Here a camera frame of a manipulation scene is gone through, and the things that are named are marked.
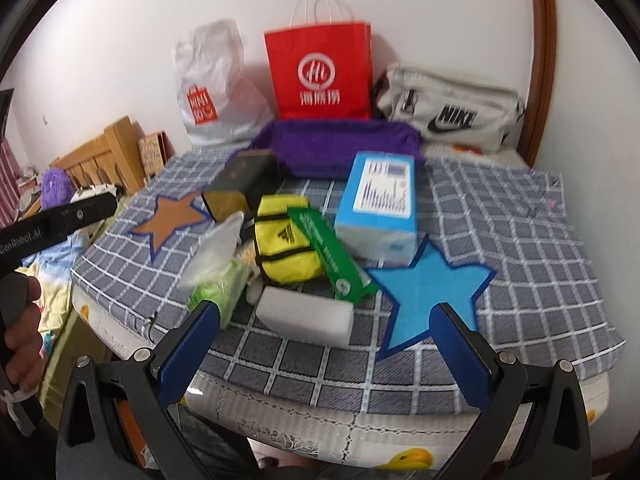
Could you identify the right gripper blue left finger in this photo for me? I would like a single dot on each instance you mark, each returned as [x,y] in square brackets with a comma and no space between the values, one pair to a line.
[181,351]

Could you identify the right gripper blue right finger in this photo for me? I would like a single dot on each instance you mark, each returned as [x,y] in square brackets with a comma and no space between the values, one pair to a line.
[469,357]

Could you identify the white foam sponge block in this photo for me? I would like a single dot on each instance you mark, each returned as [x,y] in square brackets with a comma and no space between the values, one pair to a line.
[306,318]

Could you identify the yellow adidas pouch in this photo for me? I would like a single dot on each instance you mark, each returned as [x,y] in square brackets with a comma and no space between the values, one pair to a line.
[283,252]

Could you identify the green wet wipes pack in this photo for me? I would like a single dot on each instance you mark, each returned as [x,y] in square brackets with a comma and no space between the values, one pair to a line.
[221,287]

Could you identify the person's left hand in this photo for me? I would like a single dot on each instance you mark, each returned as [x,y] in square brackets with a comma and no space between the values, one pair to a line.
[24,340]

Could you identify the purple plush toy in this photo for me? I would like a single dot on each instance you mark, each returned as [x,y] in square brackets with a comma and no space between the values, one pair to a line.
[56,189]

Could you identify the blue felt star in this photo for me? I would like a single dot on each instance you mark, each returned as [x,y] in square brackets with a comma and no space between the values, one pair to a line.
[414,290]

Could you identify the wooden headboard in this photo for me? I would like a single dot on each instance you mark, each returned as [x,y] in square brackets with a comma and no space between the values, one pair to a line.
[112,157]

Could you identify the green toothpaste box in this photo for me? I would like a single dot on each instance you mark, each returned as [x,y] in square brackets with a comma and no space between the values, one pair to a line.
[349,282]

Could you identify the grey checked bed sheet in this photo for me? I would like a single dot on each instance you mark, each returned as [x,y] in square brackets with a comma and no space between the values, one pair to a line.
[543,303]

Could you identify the brown felt star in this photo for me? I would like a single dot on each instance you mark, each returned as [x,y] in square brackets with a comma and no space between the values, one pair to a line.
[170,215]

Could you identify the blue tissue pack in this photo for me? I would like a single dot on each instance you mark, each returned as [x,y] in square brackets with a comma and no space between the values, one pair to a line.
[376,217]

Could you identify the small patterned brown box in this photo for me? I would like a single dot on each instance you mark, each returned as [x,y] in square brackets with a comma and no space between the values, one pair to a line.
[154,153]

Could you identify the dark green tea tin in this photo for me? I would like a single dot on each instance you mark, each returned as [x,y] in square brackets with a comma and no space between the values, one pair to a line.
[248,176]

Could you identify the white Miniso plastic bag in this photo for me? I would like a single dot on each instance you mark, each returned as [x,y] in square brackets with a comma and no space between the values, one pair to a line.
[218,103]

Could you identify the beige Nike waist bag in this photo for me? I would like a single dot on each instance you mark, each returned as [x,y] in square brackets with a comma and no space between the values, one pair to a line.
[449,107]

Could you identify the purple fabric storage tray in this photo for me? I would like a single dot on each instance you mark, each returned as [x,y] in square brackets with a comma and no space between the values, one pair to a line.
[326,148]

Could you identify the red paper shopping bag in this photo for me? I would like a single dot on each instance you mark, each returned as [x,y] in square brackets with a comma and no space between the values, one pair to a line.
[321,68]

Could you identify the brown wooden door frame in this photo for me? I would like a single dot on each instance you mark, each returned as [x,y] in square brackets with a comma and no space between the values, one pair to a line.
[545,41]

